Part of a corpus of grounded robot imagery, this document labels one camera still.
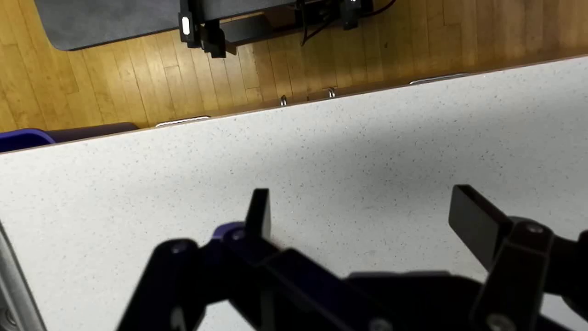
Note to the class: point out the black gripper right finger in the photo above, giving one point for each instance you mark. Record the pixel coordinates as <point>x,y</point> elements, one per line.
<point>523,262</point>

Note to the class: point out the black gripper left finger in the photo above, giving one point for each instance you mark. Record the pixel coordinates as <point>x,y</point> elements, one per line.
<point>270,289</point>

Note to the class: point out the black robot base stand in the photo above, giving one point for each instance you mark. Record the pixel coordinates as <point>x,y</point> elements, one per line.
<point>220,26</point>

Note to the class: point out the blue bin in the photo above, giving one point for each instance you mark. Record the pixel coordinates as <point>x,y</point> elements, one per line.
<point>22,139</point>

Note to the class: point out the grey floor mat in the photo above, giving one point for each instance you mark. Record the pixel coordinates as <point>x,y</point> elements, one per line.
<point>77,25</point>

